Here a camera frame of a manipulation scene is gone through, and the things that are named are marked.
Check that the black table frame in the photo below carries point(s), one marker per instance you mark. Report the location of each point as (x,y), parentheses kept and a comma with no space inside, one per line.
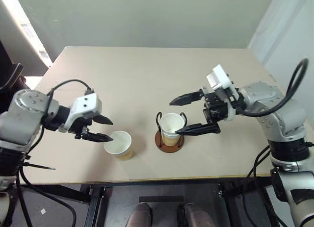
(95,207)

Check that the black chair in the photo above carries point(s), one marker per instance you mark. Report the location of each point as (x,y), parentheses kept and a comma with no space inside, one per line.
(13,77)

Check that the white paper cup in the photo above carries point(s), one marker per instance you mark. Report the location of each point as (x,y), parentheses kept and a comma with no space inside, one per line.
(117,144)
(170,125)

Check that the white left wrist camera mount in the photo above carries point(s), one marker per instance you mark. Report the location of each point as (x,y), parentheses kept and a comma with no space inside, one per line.
(84,107)

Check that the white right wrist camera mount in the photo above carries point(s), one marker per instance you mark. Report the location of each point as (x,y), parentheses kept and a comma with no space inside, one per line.
(220,76)

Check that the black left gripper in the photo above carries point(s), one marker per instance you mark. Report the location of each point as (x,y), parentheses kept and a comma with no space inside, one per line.
(80,129)

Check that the dark rounded shape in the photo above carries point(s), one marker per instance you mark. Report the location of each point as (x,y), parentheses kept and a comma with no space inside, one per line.
(139,216)
(197,216)

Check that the black zip tie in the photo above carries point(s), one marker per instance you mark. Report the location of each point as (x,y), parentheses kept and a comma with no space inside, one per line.
(39,167)

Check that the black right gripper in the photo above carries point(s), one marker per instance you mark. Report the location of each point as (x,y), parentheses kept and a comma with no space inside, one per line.
(216,107)

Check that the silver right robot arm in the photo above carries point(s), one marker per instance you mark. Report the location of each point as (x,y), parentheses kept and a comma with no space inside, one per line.
(269,99)

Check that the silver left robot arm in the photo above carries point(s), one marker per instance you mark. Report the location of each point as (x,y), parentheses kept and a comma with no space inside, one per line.
(22,114)

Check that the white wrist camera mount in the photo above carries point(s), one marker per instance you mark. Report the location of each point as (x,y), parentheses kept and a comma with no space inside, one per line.
(220,76)
(84,107)

